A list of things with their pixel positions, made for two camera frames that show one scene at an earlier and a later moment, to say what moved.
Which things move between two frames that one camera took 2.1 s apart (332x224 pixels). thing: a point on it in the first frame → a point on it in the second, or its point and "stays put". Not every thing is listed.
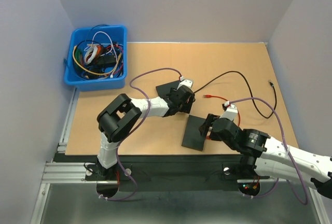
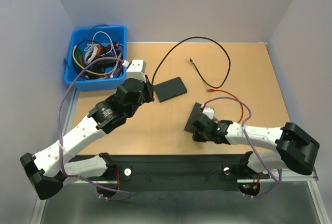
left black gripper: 185,108 → 149,88
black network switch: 192,138 → 196,110
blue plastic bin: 115,33 stays put
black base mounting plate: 183,172 stays put
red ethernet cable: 208,96 → 231,95
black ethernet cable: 250,92 → 193,63
